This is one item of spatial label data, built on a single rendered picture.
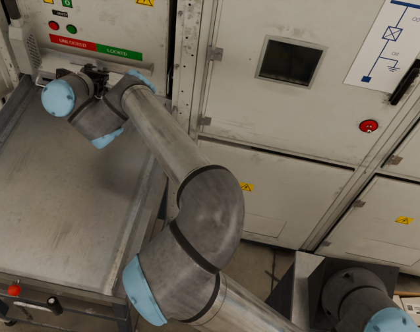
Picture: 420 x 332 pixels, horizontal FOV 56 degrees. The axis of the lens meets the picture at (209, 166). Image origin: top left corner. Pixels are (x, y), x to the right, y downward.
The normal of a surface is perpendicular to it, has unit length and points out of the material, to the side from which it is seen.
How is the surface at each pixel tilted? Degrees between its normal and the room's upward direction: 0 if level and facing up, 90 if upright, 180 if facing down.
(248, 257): 0
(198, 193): 27
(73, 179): 0
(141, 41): 90
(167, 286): 44
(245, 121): 90
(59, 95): 57
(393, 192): 90
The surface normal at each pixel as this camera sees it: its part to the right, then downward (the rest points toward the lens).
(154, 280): -0.19, -0.10
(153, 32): -0.17, 0.79
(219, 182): 0.25, -0.68
